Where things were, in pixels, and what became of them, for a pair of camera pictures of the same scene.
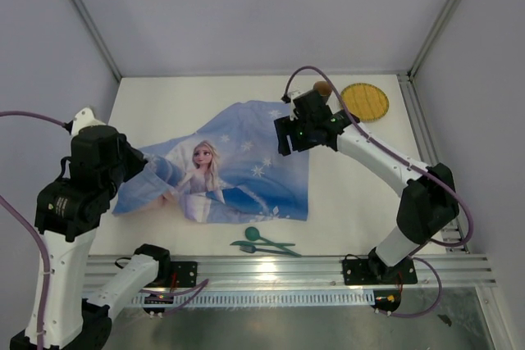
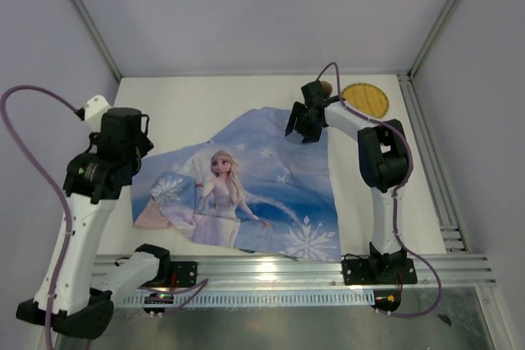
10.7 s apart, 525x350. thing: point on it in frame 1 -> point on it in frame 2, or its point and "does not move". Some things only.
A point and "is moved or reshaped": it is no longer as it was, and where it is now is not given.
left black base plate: [183, 274] does not move
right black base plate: [375, 271] does not move
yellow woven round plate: [367, 101] does not move
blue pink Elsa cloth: [229, 169] is moved or reshaped
